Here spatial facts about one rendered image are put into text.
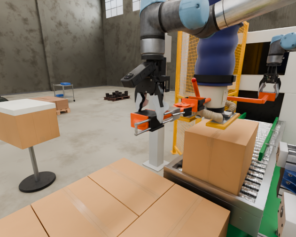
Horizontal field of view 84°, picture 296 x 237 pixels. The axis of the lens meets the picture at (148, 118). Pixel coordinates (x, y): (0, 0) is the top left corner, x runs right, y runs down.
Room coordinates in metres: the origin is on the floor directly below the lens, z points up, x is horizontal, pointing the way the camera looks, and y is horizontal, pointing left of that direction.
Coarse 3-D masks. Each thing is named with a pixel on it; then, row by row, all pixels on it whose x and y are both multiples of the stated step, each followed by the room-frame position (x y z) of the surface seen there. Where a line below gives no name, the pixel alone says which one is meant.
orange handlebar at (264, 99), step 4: (228, 96) 0.97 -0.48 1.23; (232, 96) 0.97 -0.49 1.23; (264, 96) 0.97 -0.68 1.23; (268, 96) 1.01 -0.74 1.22; (208, 100) 0.89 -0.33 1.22; (232, 100) 0.96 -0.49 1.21; (236, 100) 0.94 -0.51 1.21; (240, 100) 0.93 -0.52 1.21; (244, 100) 0.92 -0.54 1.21; (248, 100) 0.91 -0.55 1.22; (252, 100) 0.89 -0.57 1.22; (256, 100) 0.88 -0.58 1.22; (260, 100) 0.87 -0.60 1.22; (264, 100) 0.87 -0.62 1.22; (176, 104) 0.72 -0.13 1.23; (180, 104) 0.71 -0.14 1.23; (184, 104) 0.72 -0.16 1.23; (188, 104) 0.72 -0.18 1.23; (192, 104) 0.75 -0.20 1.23; (180, 108) 0.67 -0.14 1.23; (164, 116) 0.57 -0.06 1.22; (168, 116) 0.59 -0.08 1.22; (136, 120) 0.50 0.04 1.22; (140, 120) 0.50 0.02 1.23; (140, 124) 0.49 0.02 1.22; (144, 124) 0.49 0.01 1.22
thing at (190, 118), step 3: (180, 114) 1.01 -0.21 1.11; (192, 114) 0.99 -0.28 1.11; (180, 117) 0.95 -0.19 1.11; (183, 117) 0.95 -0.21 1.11; (186, 117) 0.95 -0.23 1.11; (189, 117) 0.93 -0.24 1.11; (192, 117) 0.95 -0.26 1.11; (183, 120) 0.93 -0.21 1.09; (186, 120) 0.92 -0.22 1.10; (189, 120) 0.91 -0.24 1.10; (192, 120) 0.93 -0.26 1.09
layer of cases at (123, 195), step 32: (128, 160) 1.41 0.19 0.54; (64, 192) 0.98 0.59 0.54; (96, 192) 0.98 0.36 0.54; (128, 192) 0.98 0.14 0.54; (160, 192) 0.98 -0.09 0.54; (192, 192) 0.98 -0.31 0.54; (0, 224) 0.73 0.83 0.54; (32, 224) 0.73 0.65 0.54; (64, 224) 0.73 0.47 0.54; (96, 224) 0.73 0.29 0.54; (128, 224) 0.73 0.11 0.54; (160, 224) 0.73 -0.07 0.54; (192, 224) 0.73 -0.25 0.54; (224, 224) 0.73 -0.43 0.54
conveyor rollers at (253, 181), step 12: (252, 120) 2.70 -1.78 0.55; (264, 132) 2.14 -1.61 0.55; (276, 132) 2.19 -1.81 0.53; (252, 156) 1.52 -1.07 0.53; (264, 156) 1.53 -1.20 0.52; (180, 168) 1.27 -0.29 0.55; (252, 168) 1.29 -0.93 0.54; (264, 168) 1.30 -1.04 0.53; (252, 180) 1.13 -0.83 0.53; (252, 192) 0.98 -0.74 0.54
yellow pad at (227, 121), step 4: (232, 116) 0.95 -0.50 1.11; (236, 116) 0.98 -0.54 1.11; (212, 120) 0.87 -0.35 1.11; (224, 120) 0.87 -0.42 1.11; (228, 120) 0.89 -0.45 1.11; (232, 120) 0.90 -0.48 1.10; (208, 124) 0.84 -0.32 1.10; (212, 124) 0.82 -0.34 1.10; (216, 124) 0.82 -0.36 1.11; (220, 124) 0.82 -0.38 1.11; (224, 124) 0.82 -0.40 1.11; (228, 124) 0.83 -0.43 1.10; (220, 128) 0.80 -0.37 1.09; (224, 128) 0.79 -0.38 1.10
